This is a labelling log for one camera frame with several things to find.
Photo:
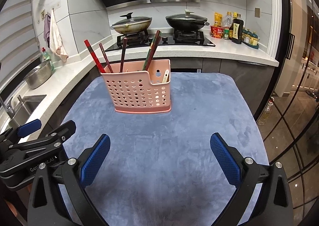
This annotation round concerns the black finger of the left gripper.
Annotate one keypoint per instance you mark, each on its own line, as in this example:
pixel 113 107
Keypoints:
pixel 56 138

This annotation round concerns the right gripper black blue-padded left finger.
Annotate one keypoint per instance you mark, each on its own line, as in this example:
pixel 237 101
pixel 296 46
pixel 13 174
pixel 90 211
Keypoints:
pixel 78 173

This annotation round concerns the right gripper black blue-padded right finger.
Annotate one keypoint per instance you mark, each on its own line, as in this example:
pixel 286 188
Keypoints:
pixel 243 173

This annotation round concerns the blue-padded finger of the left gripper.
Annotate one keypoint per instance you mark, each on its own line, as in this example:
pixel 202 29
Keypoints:
pixel 28 128

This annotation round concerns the dark red chopstick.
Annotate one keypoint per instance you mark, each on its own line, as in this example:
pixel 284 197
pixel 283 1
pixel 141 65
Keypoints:
pixel 153 52
pixel 106 58
pixel 125 40

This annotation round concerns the white ceramic soup spoon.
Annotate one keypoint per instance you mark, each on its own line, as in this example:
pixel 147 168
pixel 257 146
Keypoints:
pixel 166 76

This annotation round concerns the steel kitchen sink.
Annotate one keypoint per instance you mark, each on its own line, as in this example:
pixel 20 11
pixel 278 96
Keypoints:
pixel 26 106

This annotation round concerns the steel sink faucet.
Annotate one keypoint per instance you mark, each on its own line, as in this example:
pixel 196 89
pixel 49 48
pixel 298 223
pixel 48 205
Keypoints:
pixel 8 108

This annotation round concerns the steel mixing bowl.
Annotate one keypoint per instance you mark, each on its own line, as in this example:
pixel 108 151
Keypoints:
pixel 39 75

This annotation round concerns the bottle on floor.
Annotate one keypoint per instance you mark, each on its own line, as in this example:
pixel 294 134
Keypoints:
pixel 266 112

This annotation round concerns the green dish soap bottle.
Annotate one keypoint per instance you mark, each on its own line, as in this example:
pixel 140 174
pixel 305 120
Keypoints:
pixel 46 57

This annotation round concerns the blue-grey fabric mat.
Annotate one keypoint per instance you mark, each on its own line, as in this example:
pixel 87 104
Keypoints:
pixel 160 169

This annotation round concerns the white hanging towel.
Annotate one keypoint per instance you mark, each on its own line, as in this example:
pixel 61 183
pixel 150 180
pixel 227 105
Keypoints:
pixel 56 43

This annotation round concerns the pink perforated utensil basket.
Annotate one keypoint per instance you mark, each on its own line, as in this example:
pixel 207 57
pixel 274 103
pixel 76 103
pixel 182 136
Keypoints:
pixel 137 91

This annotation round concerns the purple hanging cloth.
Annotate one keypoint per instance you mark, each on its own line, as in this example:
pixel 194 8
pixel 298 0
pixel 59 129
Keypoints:
pixel 46 33

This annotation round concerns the green seasoning jar rack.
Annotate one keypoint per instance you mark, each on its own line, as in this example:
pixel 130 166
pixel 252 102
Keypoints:
pixel 250 39

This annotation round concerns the steel wok with lid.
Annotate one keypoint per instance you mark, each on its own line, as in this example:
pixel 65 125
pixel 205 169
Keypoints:
pixel 131 24

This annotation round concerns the small green-lid jar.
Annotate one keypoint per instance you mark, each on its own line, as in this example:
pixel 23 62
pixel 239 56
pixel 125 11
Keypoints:
pixel 226 33

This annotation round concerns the red instant noodle cup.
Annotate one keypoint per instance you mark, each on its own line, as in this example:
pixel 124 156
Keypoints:
pixel 216 32

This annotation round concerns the dark soy sauce bottle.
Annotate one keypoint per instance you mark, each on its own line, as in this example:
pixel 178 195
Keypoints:
pixel 238 25

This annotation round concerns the black gas stove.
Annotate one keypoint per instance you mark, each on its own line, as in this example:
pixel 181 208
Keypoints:
pixel 144 39

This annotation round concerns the clear plastic bottle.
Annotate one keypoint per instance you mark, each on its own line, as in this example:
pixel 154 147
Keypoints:
pixel 227 21

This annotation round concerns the yellow snack packet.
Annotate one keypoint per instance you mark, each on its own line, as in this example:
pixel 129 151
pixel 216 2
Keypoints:
pixel 218 19

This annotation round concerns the black wok with lid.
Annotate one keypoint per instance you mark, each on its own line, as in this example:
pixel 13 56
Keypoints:
pixel 187 21

